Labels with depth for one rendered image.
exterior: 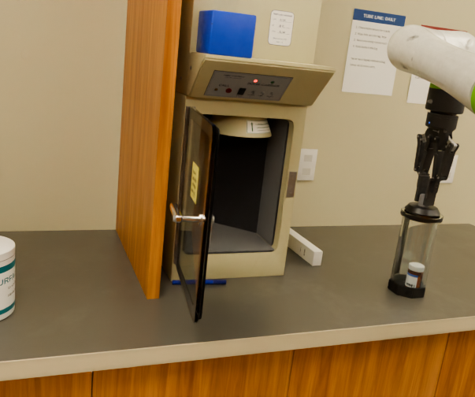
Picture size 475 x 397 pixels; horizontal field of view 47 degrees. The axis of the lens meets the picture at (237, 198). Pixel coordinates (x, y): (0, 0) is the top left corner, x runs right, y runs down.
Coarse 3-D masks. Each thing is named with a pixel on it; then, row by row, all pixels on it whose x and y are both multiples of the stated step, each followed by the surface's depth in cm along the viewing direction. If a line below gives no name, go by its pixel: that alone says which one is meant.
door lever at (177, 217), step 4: (172, 204) 112; (176, 204) 113; (172, 208) 110; (176, 208) 110; (172, 212) 109; (176, 212) 107; (180, 212) 108; (176, 216) 105; (180, 216) 105; (184, 216) 106; (188, 216) 106; (192, 216) 107; (196, 216) 107; (200, 216) 106; (176, 220) 105; (180, 220) 106; (184, 220) 106; (188, 220) 106; (192, 220) 106; (196, 220) 106; (200, 220) 106
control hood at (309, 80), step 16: (192, 64) 122; (208, 64) 116; (224, 64) 117; (240, 64) 118; (256, 64) 119; (272, 64) 120; (288, 64) 122; (304, 64) 125; (192, 80) 122; (208, 80) 121; (304, 80) 127; (320, 80) 128; (192, 96) 125; (208, 96) 126; (288, 96) 131; (304, 96) 132
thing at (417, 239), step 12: (420, 216) 140; (408, 228) 143; (420, 228) 141; (432, 228) 141; (408, 240) 143; (420, 240) 142; (432, 240) 143; (396, 252) 147; (408, 252) 143; (420, 252) 142; (396, 264) 147; (408, 264) 144; (420, 264) 143; (396, 276) 147; (408, 276) 145; (420, 276) 144
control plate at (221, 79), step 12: (216, 72) 119; (228, 72) 120; (240, 72) 121; (216, 84) 123; (228, 84) 123; (240, 84) 124; (252, 84) 125; (264, 84) 126; (276, 84) 126; (288, 84) 127; (228, 96) 127; (240, 96) 128; (252, 96) 129; (264, 96) 130; (276, 96) 130
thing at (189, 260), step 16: (192, 112) 121; (192, 128) 120; (208, 128) 102; (192, 144) 119; (208, 144) 102; (192, 160) 118; (208, 160) 101; (208, 176) 101; (208, 192) 101; (192, 208) 116; (208, 208) 102; (192, 224) 115; (192, 240) 114; (192, 256) 113; (192, 272) 113; (192, 288) 112; (192, 304) 111; (192, 320) 110
